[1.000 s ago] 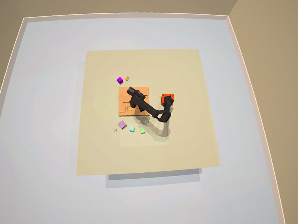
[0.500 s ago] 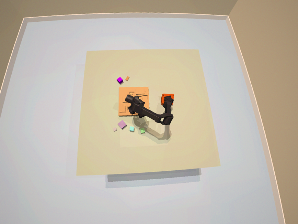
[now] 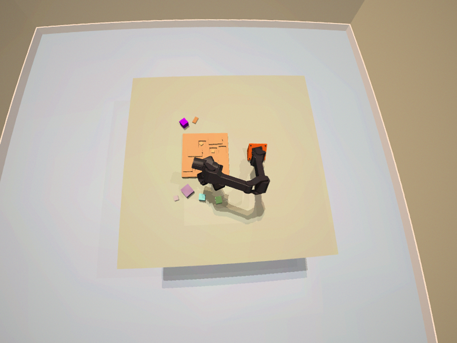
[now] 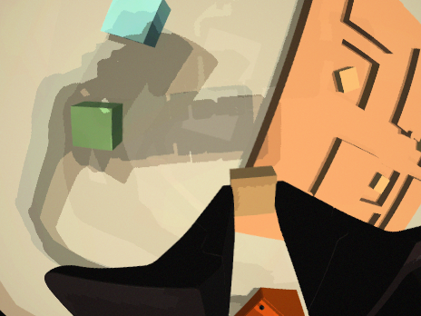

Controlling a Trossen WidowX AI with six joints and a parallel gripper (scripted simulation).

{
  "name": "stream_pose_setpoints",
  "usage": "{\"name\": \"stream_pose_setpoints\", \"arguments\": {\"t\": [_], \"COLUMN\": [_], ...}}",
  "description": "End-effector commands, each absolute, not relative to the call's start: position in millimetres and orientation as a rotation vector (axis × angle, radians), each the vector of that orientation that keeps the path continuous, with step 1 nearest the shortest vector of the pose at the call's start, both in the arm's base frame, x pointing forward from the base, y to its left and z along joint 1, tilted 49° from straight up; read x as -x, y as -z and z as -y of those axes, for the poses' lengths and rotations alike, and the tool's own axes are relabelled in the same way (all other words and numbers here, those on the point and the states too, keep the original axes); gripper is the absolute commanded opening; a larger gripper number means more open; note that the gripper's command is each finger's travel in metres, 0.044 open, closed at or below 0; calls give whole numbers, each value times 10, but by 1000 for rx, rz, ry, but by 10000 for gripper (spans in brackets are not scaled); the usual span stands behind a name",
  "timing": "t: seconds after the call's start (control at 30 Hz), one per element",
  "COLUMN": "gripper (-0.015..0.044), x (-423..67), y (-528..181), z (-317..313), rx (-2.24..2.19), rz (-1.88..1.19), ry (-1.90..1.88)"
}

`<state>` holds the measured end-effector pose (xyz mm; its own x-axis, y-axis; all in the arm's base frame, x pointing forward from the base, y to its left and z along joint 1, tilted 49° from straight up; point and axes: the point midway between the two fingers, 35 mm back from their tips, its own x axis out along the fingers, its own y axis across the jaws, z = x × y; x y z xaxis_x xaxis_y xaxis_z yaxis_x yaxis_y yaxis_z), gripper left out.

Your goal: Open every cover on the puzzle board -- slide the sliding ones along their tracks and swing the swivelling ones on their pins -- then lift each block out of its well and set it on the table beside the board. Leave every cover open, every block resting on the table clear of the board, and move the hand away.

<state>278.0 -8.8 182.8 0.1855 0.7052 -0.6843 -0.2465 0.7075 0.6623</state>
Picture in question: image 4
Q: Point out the light green block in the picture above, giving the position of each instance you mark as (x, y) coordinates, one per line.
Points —
(97, 125)

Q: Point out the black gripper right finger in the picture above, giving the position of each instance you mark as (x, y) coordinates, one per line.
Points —
(345, 267)

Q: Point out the light teal cube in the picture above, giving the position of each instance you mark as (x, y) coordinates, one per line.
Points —
(139, 20)

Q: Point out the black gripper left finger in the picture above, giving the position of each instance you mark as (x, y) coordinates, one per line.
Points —
(193, 278)

